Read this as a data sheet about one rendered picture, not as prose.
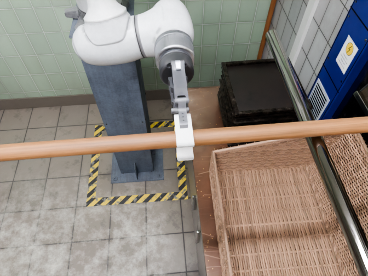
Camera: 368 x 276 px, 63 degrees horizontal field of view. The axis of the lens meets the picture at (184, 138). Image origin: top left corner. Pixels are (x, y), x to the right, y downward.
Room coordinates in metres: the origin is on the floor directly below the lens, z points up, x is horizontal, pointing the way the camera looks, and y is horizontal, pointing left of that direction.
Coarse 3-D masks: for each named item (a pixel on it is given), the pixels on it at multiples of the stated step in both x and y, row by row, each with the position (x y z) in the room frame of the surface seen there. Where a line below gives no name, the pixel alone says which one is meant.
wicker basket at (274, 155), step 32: (224, 160) 0.58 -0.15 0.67; (256, 160) 0.59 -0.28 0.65; (288, 160) 0.60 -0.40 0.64; (352, 160) 0.51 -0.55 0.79; (224, 192) 0.49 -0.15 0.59; (256, 192) 0.49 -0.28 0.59; (288, 192) 0.49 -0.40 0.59; (320, 192) 0.48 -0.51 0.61; (352, 192) 0.42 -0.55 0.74; (224, 224) 0.32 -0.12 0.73; (256, 224) 0.37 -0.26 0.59; (288, 224) 0.37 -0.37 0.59; (320, 224) 0.37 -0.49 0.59; (224, 256) 0.24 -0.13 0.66; (256, 256) 0.26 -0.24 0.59; (288, 256) 0.26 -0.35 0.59; (320, 256) 0.26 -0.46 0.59
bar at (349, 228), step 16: (272, 32) 0.65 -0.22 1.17; (272, 48) 0.60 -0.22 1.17; (288, 64) 0.53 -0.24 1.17; (288, 80) 0.48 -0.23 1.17; (304, 96) 0.44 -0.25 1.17; (304, 112) 0.39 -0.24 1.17; (320, 144) 0.31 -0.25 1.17; (320, 160) 0.28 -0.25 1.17; (320, 176) 0.26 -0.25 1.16; (336, 176) 0.25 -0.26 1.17; (336, 192) 0.22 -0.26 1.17; (336, 208) 0.19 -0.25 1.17; (352, 208) 0.19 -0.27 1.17; (352, 224) 0.16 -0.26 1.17; (352, 240) 0.14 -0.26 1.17; (352, 256) 0.12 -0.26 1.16
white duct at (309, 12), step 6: (312, 0) 1.17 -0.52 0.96; (318, 0) 1.15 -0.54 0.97; (312, 6) 1.15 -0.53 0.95; (306, 12) 1.18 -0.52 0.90; (312, 12) 1.15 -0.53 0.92; (306, 18) 1.16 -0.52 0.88; (312, 18) 1.15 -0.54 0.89; (306, 24) 1.15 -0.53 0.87; (300, 30) 1.18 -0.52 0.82; (306, 30) 1.15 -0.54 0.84; (300, 36) 1.16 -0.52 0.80; (294, 42) 1.19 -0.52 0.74; (300, 42) 1.15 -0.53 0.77; (294, 48) 1.17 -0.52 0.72; (300, 48) 1.15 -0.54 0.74; (294, 54) 1.15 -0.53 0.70; (294, 60) 1.15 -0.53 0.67
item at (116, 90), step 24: (72, 24) 0.95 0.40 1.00; (96, 72) 0.89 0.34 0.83; (120, 72) 0.90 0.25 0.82; (96, 96) 0.89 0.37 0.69; (120, 96) 0.90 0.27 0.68; (144, 96) 1.02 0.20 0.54; (120, 120) 0.89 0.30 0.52; (144, 120) 0.90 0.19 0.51; (96, 168) 0.93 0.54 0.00; (120, 168) 0.89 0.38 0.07; (144, 168) 0.90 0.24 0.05
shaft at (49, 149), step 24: (312, 120) 0.35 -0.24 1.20; (336, 120) 0.34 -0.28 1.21; (360, 120) 0.34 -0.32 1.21; (24, 144) 0.29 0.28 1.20; (48, 144) 0.29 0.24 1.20; (72, 144) 0.29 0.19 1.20; (96, 144) 0.29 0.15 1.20; (120, 144) 0.30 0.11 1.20; (144, 144) 0.30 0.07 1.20; (168, 144) 0.30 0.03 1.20; (216, 144) 0.31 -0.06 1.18
